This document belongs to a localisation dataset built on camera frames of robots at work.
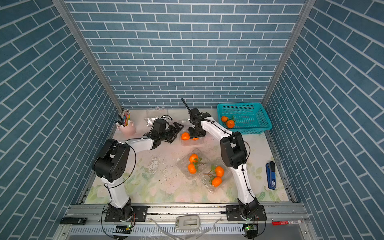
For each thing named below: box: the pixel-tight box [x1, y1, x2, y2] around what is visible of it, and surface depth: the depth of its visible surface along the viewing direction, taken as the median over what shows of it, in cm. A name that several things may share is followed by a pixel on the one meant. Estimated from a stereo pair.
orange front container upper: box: [215, 166, 225, 177], surface depth 86 cm
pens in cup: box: [122, 109, 131, 127], surface depth 99 cm
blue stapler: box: [265, 161, 276, 190], surface depth 86 cm
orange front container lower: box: [212, 176, 222, 188], surface depth 80 cm
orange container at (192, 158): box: [189, 154, 199, 164], surface depth 90 cm
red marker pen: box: [272, 220, 303, 226], surface depth 72 cm
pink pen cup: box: [116, 120, 137, 137], surface depth 102 cm
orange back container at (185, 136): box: [181, 132, 190, 141], surface depth 100 cm
